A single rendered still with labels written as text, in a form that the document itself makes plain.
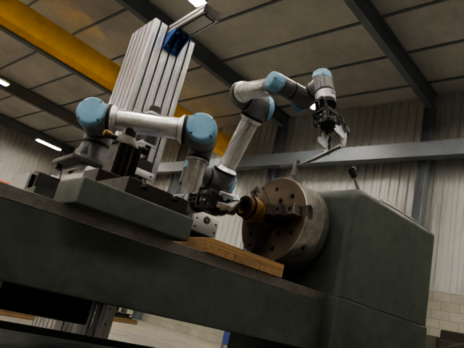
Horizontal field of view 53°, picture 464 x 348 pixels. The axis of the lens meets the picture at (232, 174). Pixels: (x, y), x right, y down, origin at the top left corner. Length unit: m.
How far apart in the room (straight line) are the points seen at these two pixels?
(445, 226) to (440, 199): 0.72
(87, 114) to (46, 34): 10.85
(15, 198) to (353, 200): 1.10
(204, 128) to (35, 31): 10.93
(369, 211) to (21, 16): 11.36
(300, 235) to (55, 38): 11.53
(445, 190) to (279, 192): 11.00
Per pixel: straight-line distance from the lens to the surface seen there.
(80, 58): 12.94
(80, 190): 1.03
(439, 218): 12.44
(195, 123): 1.77
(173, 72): 2.43
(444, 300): 11.88
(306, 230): 1.57
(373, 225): 1.76
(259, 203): 1.58
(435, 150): 12.34
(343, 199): 1.70
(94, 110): 1.83
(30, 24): 12.55
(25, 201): 1.06
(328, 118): 1.69
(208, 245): 1.26
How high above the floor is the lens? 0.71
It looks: 17 degrees up
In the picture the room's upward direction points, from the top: 14 degrees clockwise
